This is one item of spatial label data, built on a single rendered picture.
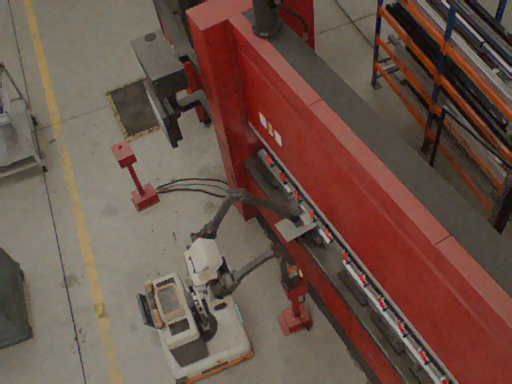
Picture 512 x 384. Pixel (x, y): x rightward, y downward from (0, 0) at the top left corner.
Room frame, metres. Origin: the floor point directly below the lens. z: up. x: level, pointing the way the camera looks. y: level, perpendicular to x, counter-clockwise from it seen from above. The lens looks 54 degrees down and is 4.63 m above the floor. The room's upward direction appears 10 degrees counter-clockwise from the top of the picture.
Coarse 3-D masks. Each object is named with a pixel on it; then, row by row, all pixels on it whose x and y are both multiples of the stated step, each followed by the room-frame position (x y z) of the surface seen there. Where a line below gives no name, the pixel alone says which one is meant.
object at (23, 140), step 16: (0, 64) 4.93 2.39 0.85; (0, 80) 4.70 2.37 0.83; (16, 112) 4.74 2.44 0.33; (32, 112) 4.90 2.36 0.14; (0, 128) 4.54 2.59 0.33; (16, 128) 4.07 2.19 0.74; (0, 144) 4.31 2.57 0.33; (16, 144) 4.26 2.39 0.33; (32, 144) 4.21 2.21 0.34; (0, 160) 4.08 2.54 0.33; (16, 160) 4.03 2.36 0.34; (0, 176) 3.98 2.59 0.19
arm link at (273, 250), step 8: (272, 248) 1.85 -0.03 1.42; (280, 248) 1.87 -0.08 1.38; (264, 256) 1.82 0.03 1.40; (272, 256) 1.81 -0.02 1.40; (280, 256) 1.82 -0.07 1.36; (248, 264) 1.81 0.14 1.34; (256, 264) 1.79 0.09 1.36; (232, 272) 1.81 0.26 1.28; (240, 272) 1.78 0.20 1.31; (248, 272) 1.78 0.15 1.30; (240, 280) 1.75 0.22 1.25; (232, 288) 1.72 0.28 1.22
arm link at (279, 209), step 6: (246, 192) 2.29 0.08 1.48; (240, 198) 2.22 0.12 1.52; (246, 198) 2.21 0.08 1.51; (252, 198) 2.23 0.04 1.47; (258, 198) 2.25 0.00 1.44; (258, 204) 2.22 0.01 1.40; (264, 204) 2.23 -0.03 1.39; (270, 204) 2.23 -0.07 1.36; (276, 204) 2.25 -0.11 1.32; (270, 210) 2.22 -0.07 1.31; (276, 210) 2.22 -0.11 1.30; (282, 210) 2.22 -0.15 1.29; (282, 216) 2.20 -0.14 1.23
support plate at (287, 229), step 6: (300, 216) 2.32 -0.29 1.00; (282, 222) 2.30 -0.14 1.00; (288, 222) 2.29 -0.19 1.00; (312, 222) 2.25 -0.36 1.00; (282, 228) 2.25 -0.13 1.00; (288, 228) 2.24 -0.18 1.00; (294, 228) 2.23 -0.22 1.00; (300, 228) 2.22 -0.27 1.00; (306, 228) 2.21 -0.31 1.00; (282, 234) 2.20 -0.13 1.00; (288, 234) 2.19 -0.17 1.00; (294, 234) 2.18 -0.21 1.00; (300, 234) 2.17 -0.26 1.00; (288, 240) 2.14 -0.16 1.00
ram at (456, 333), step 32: (256, 64) 2.88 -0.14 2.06; (256, 96) 2.87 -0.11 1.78; (256, 128) 2.96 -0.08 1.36; (288, 128) 2.47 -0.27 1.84; (288, 160) 2.51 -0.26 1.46; (320, 160) 2.12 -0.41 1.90; (320, 192) 2.13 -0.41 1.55; (352, 192) 1.81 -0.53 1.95; (352, 224) 1.80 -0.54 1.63; (384, 224) 1.55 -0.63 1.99; (384, 256) 1.51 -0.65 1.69; (416, 256) 1.31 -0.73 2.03; (384, 288) 1.47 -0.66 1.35; (416, 288) 1.26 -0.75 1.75; (448, 288) 1.10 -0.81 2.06; (416, 320) 1.21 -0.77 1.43; (448, 320) 1.04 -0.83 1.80; (480, 320) 0.92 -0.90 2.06; (448, 352) 0.97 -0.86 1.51; (480, 352) 0.84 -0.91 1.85
